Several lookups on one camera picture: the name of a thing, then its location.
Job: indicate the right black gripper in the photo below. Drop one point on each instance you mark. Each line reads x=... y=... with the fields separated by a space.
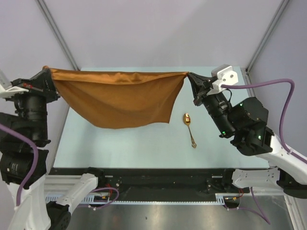
x=202 y=84

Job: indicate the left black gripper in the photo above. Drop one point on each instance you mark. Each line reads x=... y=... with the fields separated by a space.
x=42 y=83

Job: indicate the orange satin napkin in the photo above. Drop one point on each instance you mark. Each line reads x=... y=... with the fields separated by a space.
x=116 y=99

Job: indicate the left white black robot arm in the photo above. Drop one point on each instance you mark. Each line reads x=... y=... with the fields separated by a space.
x=23 y=138

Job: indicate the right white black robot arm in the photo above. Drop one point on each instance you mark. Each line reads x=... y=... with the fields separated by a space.
x=246 y=123

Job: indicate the gold ornate spoon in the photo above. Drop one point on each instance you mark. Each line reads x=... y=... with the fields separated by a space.
x=187 y=122

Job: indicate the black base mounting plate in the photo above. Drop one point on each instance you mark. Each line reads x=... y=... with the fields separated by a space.
x=169 y=184

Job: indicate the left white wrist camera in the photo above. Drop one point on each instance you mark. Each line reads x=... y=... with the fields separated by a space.
x=7 y=90

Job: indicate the left aluminium corner post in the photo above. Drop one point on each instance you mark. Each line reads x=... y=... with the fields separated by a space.
x=42 y=5

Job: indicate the aluminium corner post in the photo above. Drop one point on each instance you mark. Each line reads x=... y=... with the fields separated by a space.
x=268 y=33
x=42 y=5

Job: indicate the aluminium frame rail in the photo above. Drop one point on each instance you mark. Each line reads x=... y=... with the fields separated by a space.
x=61 y=183

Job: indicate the right aluminium corner post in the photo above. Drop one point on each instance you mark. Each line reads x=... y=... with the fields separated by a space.
x=268 y=33

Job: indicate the white slotted cable duct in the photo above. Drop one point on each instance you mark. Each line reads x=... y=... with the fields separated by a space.
x=103 y=199

